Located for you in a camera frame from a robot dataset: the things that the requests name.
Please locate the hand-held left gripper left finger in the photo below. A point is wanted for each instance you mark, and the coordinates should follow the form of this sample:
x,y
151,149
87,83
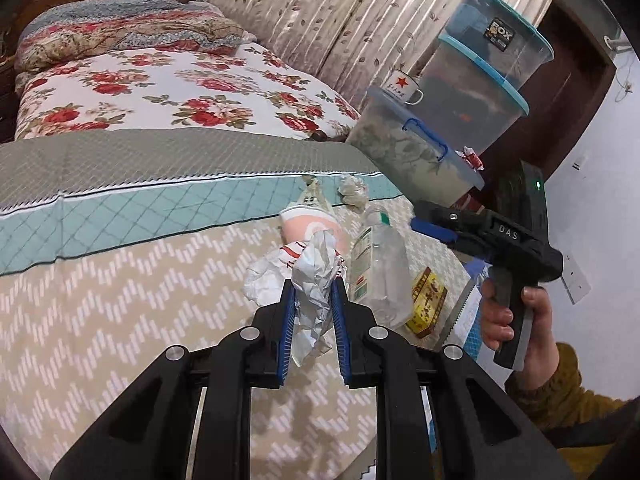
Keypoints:
x,y
286,330

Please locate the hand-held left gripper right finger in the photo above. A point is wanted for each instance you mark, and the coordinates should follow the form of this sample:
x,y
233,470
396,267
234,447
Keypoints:
x,y
340,330

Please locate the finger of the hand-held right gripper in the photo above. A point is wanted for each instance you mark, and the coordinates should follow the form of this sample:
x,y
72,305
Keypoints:
x,y
432,230

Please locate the white red paper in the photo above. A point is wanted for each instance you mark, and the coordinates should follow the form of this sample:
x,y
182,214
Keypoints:
x,y
267,277

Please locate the white wrapper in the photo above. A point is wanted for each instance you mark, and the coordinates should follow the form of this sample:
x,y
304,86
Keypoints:
x,y
312,280

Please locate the clear plastic bottle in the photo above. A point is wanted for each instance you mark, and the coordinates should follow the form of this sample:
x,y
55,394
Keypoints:
x,y
385,270

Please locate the yellow cardboard box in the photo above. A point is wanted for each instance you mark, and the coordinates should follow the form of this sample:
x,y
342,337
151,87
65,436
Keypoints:
x,y
425,305

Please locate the white tissue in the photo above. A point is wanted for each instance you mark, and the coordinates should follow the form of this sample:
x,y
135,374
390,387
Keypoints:
x,y
352,190

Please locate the pink white packet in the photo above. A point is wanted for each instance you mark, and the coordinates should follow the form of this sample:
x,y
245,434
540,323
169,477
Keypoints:
x,y
310,225

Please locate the green beige wrapper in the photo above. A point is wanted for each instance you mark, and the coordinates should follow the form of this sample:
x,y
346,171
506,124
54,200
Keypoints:
x,y
312,195

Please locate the person's right forearm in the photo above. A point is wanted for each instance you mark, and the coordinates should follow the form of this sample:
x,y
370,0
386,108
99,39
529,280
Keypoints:
x,y
570,395

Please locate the person's right hand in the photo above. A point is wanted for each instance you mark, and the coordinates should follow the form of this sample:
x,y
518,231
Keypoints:
x,y
542,335

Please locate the blue cloth bag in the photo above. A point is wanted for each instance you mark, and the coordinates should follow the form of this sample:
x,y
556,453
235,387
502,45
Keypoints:
x,y
475,267

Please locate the red candy wrapper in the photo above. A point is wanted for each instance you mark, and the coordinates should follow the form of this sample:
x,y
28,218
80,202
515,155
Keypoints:
x,y
470,157

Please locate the large grey-lid storage box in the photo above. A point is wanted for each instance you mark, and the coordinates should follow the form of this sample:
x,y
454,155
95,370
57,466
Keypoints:
x,y
400,145

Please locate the medium clear storage box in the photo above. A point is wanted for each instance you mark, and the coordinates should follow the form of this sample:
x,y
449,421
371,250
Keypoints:
x,y
465,105

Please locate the white enamel mug red star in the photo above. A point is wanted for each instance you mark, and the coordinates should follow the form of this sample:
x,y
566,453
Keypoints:
x,y
400,87

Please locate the dark brown wooden door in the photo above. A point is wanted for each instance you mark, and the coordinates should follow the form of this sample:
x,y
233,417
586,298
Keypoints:
x,y
565,85

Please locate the small clear storage box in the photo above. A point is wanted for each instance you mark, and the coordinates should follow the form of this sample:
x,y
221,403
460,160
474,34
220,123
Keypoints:
x,y
480,20

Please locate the leaf print curtain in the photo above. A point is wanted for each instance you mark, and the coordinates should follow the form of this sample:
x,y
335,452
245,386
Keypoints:
x,y
325,20

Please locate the white floral bedsheet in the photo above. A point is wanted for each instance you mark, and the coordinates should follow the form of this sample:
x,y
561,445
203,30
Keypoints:
x,y
175,90

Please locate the folded patchwork quilt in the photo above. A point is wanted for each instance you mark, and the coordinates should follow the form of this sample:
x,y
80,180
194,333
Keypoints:
x,y
125,30

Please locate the white wall switch plate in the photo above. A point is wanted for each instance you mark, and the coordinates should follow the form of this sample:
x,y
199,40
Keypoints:
x,y
575,280

